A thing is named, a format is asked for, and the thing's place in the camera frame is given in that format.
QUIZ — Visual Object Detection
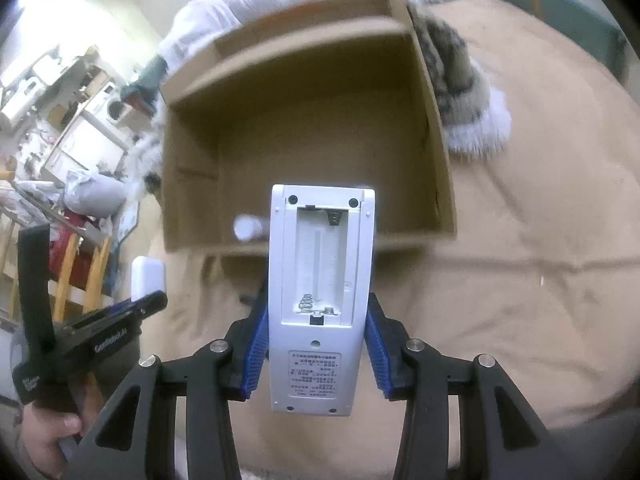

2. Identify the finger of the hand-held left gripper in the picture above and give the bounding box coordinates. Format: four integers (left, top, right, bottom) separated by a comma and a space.
125, 290, 169, 320

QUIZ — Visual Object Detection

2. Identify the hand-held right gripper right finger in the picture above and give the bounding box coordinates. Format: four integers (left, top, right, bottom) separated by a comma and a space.
364, 290, 576, 480

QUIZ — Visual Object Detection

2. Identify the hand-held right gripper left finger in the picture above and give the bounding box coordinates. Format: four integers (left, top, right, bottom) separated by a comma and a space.
60, 280, 273, 480

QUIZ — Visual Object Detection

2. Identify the small white plastic block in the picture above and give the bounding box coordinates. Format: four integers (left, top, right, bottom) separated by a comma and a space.
131, 256, 166, 306

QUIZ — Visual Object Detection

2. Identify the white remote control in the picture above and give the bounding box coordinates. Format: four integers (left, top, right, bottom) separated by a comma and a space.
268, 184, 377, 417

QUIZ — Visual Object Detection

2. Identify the cardboard box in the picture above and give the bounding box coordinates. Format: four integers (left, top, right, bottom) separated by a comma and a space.
159, 0, 458, 266

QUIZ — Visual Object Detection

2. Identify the person's left hand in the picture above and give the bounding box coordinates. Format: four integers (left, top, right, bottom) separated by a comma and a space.
20, 385, 107, 480

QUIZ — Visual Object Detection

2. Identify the wooden rack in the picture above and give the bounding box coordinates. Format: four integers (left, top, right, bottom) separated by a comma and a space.
0, 170, 113, 321

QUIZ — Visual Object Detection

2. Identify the red bag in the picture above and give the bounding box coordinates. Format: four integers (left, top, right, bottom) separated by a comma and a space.
47, 212, 101, 291

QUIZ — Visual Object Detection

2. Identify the pale pile of clothes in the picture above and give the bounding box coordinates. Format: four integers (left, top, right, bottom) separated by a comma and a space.
65, 170, 128, 218

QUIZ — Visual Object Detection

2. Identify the white power adapter plug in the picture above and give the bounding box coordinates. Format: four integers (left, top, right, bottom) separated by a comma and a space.
233, 215, 271, 242

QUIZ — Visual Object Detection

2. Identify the tan bed cover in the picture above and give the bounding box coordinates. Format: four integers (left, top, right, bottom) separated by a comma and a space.
135, 0, 640, 480

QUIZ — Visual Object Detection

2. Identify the white washing machine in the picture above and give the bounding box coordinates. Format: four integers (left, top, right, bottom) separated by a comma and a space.
82, 82, 130, 126

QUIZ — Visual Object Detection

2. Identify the dark green cloth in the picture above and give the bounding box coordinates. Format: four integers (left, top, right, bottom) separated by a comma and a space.
120, 55, 168, 113

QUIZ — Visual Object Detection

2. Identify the cluttered white counter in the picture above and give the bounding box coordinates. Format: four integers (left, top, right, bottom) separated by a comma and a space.
0, 45, 101, 126

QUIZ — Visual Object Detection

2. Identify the leopard print fluffy blanket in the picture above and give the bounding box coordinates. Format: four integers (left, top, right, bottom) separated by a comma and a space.
407, 5, 513, 161

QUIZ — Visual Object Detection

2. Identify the white fluffy cloth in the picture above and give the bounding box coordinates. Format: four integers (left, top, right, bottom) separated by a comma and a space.
157, 0, 466, 78

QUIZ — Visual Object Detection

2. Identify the green headboard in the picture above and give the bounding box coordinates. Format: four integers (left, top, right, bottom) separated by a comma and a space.
481, 0, 628, 86

